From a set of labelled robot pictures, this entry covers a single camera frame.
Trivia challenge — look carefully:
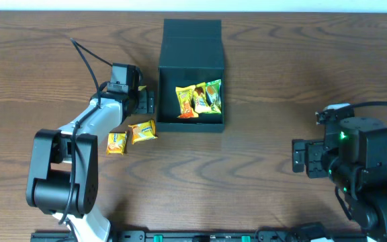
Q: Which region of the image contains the yellow cheddar sandwich snack packet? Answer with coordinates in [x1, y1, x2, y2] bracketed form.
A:
[106, 132, 128, 155]

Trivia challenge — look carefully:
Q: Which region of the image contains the yellow chocolate cake snack packet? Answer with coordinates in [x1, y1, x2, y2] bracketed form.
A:
[193, 83, 212, 114]

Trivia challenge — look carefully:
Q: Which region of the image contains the green pandan cake snack packet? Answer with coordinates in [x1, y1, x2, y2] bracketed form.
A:
[206, 79, 221, 114]

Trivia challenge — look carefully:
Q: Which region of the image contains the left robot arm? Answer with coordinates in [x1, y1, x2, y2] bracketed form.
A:
[26, 89, 155, 241]

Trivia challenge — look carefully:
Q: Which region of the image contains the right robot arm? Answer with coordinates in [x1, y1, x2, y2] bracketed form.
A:
[292, 104, 387, 241]

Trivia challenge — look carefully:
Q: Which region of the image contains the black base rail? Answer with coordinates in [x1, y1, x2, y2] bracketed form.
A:
[30, 221, 372, 242]

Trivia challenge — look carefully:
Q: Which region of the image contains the dark green open box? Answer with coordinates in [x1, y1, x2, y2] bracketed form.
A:
[155, 19, 225, 132]

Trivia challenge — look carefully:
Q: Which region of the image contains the yellow chocolate wafer snack packet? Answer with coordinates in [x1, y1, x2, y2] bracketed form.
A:
[138, 85, 146, 91]

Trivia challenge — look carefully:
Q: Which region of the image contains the orange cracker snack packet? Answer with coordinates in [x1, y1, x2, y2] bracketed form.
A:
[128, 119, 157, 145]

